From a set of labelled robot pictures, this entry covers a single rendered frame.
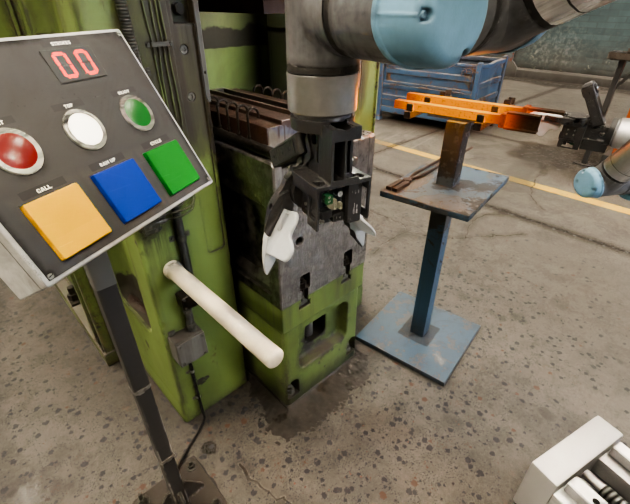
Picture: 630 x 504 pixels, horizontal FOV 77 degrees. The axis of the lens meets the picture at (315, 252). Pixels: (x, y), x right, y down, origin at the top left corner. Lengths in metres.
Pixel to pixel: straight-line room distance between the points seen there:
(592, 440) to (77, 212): 0.71
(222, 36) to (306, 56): 1.07
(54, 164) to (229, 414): 1.14
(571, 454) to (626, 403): 1.30
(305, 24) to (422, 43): 0.13
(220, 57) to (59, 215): 1.01
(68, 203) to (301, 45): 0.34
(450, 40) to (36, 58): 0.52
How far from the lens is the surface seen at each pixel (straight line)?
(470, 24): 0.35
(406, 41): 0.33
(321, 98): 0.42
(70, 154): 0.62
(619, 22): 8.44
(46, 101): 0.65
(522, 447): 1.60
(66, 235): 0.57
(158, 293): 1.17
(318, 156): 0.46
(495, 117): 1.22
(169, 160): 0.70
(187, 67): 1.04
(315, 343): 1.51
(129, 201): 0.63
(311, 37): 0.41
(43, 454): 1.69
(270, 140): 1.01
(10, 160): 0.58
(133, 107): 0.71
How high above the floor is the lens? 1.24
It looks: 32 degrees down
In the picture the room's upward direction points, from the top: straight up
